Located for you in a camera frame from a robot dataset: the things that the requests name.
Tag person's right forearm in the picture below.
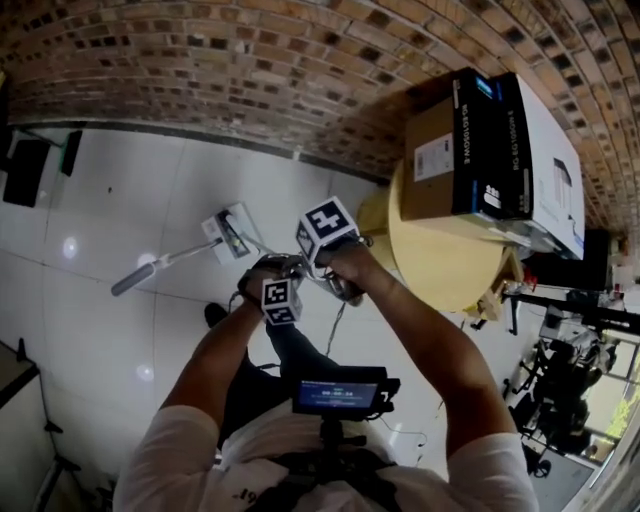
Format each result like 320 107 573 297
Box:
329 244 516 461

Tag black square floor plate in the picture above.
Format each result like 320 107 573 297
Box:
2 139 52 209

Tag black chest monitor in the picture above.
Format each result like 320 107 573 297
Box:
291 367 401 419

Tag person's left black shoe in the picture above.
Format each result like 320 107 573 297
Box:
203 302 229 329

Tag black box with white lid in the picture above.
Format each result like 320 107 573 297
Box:
492 72 587 262

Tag black cardboard box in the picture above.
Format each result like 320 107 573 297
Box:
451 67 504 222

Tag person's black trousers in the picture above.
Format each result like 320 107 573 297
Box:
217 322 351 451

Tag black chest harness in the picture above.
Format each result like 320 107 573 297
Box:
272 447 401 512

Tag large cardboard box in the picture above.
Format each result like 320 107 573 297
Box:
402 92 474 222

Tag black flat screen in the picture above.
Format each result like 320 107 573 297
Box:
524 227 612 292

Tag black monitor mount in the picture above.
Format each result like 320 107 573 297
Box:
319 417 366 451

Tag beige partition panel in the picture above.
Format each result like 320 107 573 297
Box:
0 339 45 501

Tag black tripod stand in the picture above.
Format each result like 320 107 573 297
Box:
502 279 640 454

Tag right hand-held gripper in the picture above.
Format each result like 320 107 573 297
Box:
295 195 369 308

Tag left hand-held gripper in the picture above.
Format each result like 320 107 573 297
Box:
237 252 306 327

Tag person's left forearm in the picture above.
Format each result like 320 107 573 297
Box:
159 299 271 416

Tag black device green edge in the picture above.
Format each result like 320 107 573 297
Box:
60 129 84 178

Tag person's white t-shirt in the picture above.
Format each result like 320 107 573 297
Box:
114 399 541 512

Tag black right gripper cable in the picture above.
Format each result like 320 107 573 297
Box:
324 299 349 359

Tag round wooden table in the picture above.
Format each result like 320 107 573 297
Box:
387 169 507 314

